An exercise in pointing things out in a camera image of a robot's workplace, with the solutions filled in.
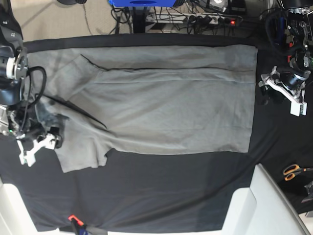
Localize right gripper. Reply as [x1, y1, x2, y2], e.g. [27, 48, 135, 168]
[7, 108, 65, 149]

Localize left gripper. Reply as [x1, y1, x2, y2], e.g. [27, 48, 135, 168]
[259, 66, 308, 105]

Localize grey T-shirt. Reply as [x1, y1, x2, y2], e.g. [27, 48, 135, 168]
[28, 45, 258, 173]

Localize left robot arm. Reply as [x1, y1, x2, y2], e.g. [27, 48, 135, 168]
[259, 0, 313, 103]

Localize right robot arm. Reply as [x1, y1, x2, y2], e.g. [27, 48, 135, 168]
[0, 0, 63, 149]

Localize white chair left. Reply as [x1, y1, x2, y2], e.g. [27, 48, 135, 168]
[0, 180, 38, 235]

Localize white chair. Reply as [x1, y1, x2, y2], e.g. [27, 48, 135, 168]
[221, 164, 310, 235]
[0, 180, 38, 235]

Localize black table cloth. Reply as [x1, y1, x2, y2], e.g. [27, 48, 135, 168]
[0, 34, 313, 233]

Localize orange black clamp bottom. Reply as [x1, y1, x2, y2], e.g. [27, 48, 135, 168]
[68, 214, 108, 235]

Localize white power strip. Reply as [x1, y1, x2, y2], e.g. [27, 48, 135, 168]
[146, 12, 244, 26]

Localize white chair right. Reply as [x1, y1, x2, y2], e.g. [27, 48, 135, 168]
[221, 164, 310, 235]

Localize blue plastic stand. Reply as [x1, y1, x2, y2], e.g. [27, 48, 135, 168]
[108, 0, 176, 7]

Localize orange handled scissors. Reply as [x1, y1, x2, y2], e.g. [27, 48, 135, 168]
[283, 164, 313, 181]

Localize black metal bracket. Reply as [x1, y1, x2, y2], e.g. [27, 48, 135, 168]
[301, 181, 313, 203]

